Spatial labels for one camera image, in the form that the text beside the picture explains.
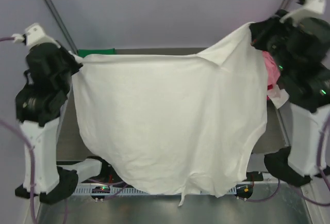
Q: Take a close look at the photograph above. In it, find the red t shirt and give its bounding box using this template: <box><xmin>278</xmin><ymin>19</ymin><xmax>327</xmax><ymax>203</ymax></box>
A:
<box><xmin>267</xmin><ymin>85</ymin><xmax>277</xmax><ymax>101</ymax></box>

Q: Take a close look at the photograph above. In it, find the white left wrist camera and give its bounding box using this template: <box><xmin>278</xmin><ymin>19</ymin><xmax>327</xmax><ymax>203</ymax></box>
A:
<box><xmin>10</xmin><ymin>23</ymin><xmax>61</xmax><ymax>49</ymax></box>

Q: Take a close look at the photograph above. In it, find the left corner aluminium post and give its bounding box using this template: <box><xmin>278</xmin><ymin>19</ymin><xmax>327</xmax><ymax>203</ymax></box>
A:
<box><xmin>43</xmin><ymin>0</ymin><xmax>78</xmax><ymax>52</ymax></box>

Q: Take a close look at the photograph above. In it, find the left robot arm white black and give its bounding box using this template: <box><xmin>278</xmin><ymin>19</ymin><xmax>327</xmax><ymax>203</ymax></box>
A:
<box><xmin>15</xmin><ymin>42</ymin><xmax>104</xmax><ymax>205</ymax></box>

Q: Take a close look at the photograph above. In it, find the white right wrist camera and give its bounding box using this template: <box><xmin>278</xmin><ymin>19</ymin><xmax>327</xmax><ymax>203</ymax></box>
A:
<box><xmin>280</xmin><ymin>0</ymin><xmax>326</xmax><ymax>26</ymax></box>

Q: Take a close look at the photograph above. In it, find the cream white t shirt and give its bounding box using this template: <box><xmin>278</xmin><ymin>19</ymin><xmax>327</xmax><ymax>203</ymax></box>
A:
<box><xmin>271</xmin><ymin>85</ymin><xmax>289</xmax><ymax>109</ymax></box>

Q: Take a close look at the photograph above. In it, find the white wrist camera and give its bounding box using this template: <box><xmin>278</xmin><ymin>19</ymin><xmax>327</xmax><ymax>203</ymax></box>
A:
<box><xmin>280</xmin><ymin>0</ymin><xmax>326</xmax><ymax>26</ymax></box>
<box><xmin>10</xmin><ymin>23</ymin><xmax>61</xmax><ymax>49</ymax></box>

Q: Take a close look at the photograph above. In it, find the pink t shirt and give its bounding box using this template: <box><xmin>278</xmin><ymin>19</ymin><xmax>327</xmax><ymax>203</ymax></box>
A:
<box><xmin>262</xmin><ymin>51</ymin><xmax>281</xmax><ymax>86</ymax></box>

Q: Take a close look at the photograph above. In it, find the folded green t shirt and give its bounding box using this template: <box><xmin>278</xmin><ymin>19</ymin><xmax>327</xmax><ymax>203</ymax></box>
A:
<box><xmin>78</xmin><ymin>49</ymin><xmax>116</xmax><ymax>58</ymax></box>

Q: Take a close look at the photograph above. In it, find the white slotted cable duct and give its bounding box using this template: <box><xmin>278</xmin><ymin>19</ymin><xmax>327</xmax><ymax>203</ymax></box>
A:
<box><xmin>72</xmin><ymin>185</ymin><xmax>237</xmax><ymax>196</ymax></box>

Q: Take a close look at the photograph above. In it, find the clear plastic bin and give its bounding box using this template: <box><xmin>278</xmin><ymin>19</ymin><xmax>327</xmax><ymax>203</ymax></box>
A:
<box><xmin>275</xmin><ymin>109</ymin><xmax>290</xmax><ymax>147</ymax></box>

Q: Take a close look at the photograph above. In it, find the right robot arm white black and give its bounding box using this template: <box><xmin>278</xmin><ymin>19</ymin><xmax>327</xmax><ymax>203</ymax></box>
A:
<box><xmin>250</xmin><ymin>17</ymin><xmax>329</xmax><ymax>114</ymax></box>

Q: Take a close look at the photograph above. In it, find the aluminium rail frame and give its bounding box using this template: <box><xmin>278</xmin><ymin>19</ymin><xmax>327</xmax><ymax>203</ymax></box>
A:
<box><xmin>260</xmin><ymin>168</ymin><xmax>330</xmax><ymax>224</ymax></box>

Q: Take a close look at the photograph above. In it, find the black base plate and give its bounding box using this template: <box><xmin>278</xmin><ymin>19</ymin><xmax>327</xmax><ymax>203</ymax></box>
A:
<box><xmin>55</xmin><ymin>156</ymin><xmax>263</xmax><ymax>185</ymax></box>

